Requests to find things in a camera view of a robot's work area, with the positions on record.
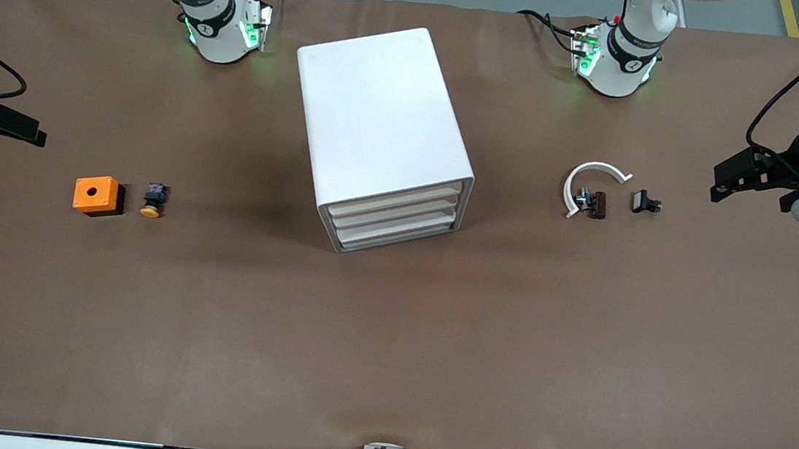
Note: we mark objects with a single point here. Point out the white bin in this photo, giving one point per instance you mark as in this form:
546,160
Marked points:
395,196

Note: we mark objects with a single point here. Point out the yellow mushroom push button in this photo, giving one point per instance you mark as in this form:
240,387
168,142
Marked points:
153,197

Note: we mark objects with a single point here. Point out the white curved plastic part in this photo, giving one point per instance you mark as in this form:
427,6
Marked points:
599,166

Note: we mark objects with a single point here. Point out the small brown electrical component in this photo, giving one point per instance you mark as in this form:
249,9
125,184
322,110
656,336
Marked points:
598,203

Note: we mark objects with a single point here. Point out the small black electrical component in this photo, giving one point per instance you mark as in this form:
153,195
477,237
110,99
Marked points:
642,201

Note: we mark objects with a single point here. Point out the brown table cover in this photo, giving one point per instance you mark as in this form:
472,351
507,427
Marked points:
212,346

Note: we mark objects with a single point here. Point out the orange box with hole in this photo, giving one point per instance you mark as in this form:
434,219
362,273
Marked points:
94,199

